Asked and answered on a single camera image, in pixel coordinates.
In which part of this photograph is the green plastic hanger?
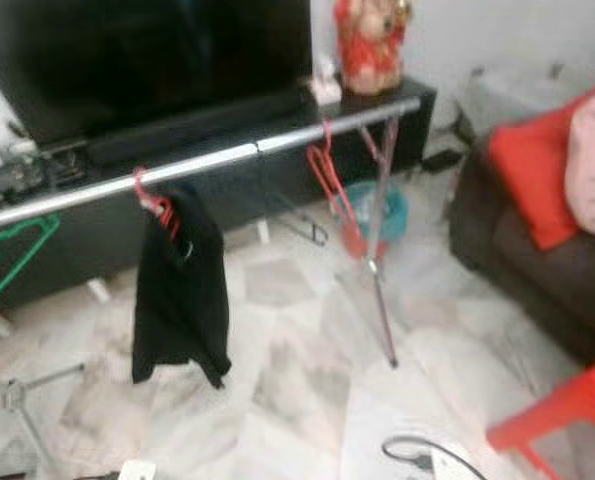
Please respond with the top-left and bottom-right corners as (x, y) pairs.
(0, 215), (61, 316)

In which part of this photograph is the black garment with white logo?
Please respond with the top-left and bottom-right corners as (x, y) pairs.
(130, 180), (233, 389)

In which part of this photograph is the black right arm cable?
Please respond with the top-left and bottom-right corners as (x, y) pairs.
(382, 435), (488, 480)

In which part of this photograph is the black flat-screen TV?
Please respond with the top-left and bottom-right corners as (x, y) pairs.
(0, 0), (313, 146)

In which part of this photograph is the chrome clothes rack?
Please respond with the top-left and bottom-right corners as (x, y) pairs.
(0, 97), (423, 479)

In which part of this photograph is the red plastic stool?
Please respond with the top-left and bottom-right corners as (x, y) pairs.
(487, 352), (595, 480)

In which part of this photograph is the black low TV cabinet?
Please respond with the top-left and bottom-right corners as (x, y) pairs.
(0, 78), (438, 321)

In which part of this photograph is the pink cat face cushion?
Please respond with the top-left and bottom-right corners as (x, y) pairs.
(564, 92), (595, 238)

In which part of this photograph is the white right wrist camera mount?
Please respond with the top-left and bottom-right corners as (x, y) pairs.
(427, 445), (483, 480)

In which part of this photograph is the red cushion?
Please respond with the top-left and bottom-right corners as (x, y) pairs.
(487, 75), (595, 251)

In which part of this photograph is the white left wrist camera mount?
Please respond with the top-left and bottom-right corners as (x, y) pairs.
(117, 458), (158, 480)

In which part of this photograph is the red laughing Buddha statue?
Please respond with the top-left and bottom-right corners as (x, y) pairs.
(334, 0), (414, 97)

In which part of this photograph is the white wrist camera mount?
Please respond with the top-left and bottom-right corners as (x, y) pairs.
(117, 458), (158, 480)
(427, 445), (483, 480)

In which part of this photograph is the dark brown sofa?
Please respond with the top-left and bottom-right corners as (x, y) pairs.
(449, 130), (595, 366)

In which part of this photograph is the white tissue pack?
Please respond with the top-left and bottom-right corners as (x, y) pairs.
(309, 55), (344, 105)

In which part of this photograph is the black soundbar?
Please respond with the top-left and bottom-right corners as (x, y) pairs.
(85, 88), (313, 168)

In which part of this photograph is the black power adapter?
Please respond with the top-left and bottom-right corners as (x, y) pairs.
(422, 148), (460, 173)

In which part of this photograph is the red plastic bucket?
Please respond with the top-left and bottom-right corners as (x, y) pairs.
(339, 220), (390, 263)

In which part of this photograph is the white lace cloth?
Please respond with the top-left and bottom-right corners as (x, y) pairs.
(457, 65), (570, 136)

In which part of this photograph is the red plastic hanger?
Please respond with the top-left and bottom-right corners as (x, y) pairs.
(307, 120), (366, 246)
(132, 168), (193, 259)

